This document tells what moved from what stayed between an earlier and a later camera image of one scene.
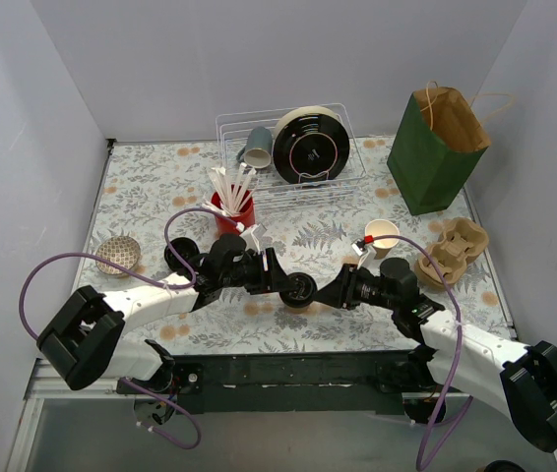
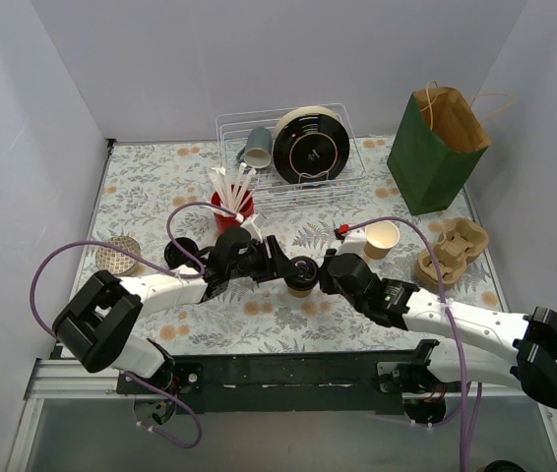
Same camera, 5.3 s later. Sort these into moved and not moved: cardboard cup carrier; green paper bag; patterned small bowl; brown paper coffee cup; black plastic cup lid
Moved: brown paper coffee cup; black plastic cup lid
Not moved: patterned small bowl; cardboard cup carrier; green paper bag
